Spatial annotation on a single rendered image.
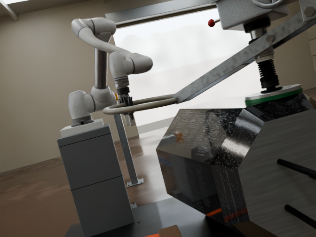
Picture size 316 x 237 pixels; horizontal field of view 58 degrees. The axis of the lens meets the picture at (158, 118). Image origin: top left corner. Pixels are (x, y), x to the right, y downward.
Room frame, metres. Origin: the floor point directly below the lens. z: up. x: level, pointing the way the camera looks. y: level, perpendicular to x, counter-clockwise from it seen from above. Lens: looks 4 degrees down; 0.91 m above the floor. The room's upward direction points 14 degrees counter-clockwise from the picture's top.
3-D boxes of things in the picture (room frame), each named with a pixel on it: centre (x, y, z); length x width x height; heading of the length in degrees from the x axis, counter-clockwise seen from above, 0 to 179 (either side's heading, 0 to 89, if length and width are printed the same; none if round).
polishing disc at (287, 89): (1.14, -0.47, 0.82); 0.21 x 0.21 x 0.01
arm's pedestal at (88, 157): (2.35, 0.60, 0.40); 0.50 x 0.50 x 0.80; 9
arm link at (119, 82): (1.73, 0.16, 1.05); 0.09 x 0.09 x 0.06
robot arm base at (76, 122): (2.33, 0.60, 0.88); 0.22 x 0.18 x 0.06; 12
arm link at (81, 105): (2.35, 0.59, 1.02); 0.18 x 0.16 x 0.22; 123
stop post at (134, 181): (3.34, 0.45, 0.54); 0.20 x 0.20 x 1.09; 3
